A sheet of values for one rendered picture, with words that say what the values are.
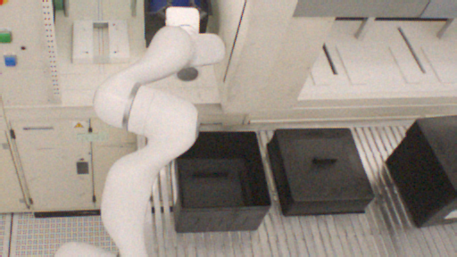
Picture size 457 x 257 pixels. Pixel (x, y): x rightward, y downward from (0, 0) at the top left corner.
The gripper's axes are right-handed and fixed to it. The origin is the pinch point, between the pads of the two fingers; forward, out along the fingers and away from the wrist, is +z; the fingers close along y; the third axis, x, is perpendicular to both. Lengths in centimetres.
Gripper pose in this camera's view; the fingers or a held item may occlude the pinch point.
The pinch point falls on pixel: (180, 1)
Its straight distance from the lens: 162.7
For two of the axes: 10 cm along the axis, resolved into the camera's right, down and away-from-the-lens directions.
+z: -0.4, -7.8, 6.2
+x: 0.8, -6.2, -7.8
